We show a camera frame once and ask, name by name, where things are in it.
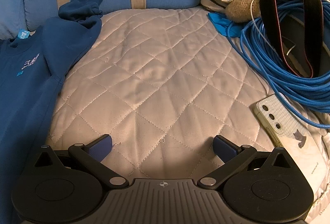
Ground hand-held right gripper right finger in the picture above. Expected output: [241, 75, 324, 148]
[197, 135, 294, 190]

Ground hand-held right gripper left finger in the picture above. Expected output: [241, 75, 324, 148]
[31, 134, 131, 190]

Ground dark blue sweatshirt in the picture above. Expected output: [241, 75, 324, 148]
[0, 0, 106, 224]

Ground smartphone in clear case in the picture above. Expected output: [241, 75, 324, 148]
[252, 93, 323, 195]

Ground small blue cloth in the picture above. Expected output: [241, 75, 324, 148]
[208, 12, 244, 37]

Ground beige plush toy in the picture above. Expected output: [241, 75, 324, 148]
[225, 0, 262, 24]

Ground blue coiled cable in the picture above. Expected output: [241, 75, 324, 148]
[227, 0, 330, 129]

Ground black strap with red edge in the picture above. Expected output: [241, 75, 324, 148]
[259, 0, 324, 78]

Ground thin white cable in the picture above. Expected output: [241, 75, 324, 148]
[249, 0, 297, 57]

